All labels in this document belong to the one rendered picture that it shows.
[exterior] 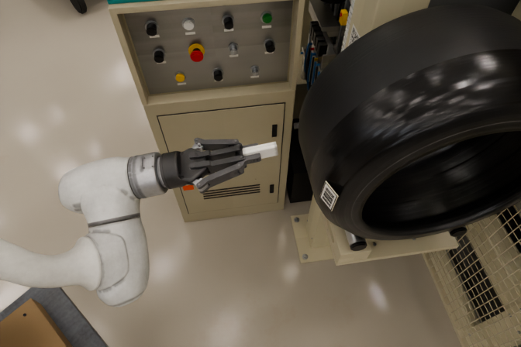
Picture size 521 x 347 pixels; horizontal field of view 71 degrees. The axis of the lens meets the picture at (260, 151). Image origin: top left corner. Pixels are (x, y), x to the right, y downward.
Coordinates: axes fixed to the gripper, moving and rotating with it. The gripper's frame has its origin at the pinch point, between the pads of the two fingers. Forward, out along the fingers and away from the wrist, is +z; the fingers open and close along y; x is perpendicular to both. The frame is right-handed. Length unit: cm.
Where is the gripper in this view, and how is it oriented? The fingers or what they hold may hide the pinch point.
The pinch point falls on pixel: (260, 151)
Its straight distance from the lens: 75.4
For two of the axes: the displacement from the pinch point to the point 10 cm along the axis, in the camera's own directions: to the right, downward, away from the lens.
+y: -1.5, -7.9, 6.0
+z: 9.8, -2.0, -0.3
